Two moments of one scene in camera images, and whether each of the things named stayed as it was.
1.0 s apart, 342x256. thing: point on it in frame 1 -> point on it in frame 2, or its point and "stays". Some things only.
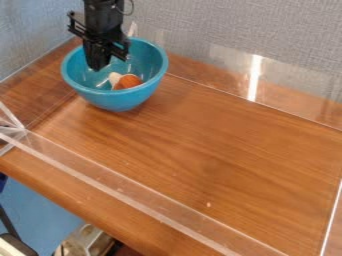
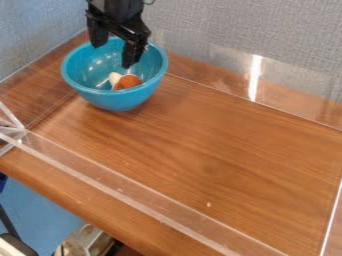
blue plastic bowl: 147,63 stays
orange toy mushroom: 123,81 stays
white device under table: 88,241 stays
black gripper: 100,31 -> 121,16
